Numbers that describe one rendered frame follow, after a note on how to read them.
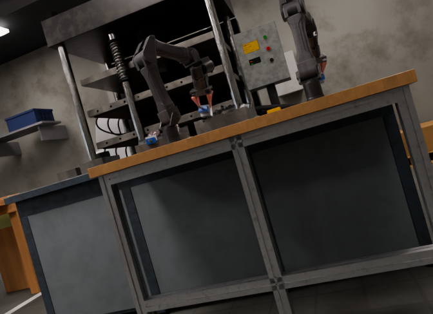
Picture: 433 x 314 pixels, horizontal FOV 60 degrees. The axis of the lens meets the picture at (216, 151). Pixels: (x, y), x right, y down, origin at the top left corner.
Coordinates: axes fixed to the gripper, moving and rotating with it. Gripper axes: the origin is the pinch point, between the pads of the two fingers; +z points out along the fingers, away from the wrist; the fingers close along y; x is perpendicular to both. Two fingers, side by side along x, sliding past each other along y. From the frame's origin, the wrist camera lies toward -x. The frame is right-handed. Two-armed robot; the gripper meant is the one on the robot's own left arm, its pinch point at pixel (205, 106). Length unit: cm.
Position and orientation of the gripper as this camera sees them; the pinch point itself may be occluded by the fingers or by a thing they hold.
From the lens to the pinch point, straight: 183.0
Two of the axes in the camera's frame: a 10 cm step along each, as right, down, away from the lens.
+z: 2.2, 9.0, 3.7
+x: -1.7, 4.1, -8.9
